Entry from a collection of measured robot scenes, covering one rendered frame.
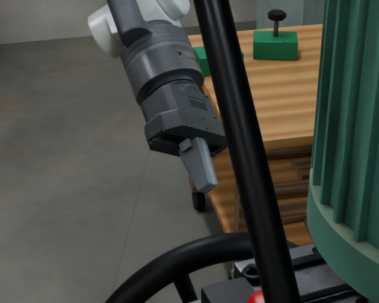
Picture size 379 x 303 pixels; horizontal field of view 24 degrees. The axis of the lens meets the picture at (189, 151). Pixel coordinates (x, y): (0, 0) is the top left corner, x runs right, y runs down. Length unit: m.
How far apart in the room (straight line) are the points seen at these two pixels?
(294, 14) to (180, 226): 0.79
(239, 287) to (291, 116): 1.26
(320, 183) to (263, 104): 1.58
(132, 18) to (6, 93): 2.21
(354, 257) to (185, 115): 0.62
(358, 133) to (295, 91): 1.67
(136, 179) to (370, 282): 2.30
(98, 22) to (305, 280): 0.52
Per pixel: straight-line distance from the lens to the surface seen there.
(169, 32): 1.07
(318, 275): 0.74
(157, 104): 1.02
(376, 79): 0.36
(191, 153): 1.02
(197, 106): 1.04
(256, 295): 0.68
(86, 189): 2.65
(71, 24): 3.63
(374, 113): 0.36
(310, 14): 2.75
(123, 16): 1.06
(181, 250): 0.84
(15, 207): 2.61
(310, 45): 2.29
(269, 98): 2.02
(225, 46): 0.34
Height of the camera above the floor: 1.46
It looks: 31 degrees down
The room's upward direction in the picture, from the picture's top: straight up
